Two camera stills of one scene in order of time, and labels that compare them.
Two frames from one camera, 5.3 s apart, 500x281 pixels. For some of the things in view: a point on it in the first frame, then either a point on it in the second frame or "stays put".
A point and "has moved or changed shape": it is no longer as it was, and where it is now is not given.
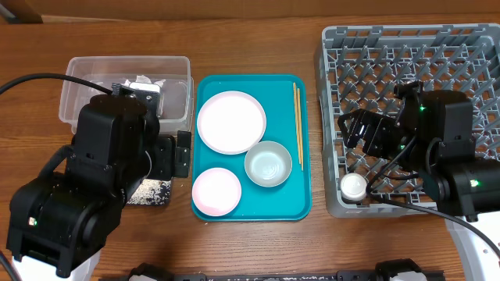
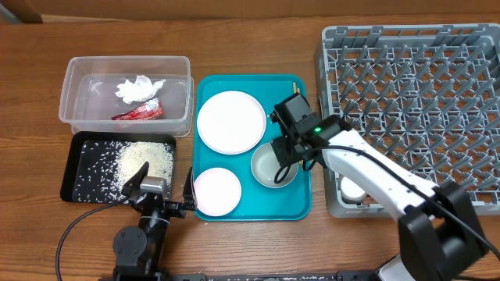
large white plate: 231,122 stays put
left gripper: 166,165 to 190,200
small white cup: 353,186 stays put
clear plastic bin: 173,76 stays put
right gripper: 378,125 to 283,151
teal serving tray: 286,101 stays put
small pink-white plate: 216,191 stays put
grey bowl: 268,163 has moved or changed shape
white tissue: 143,83 stays put
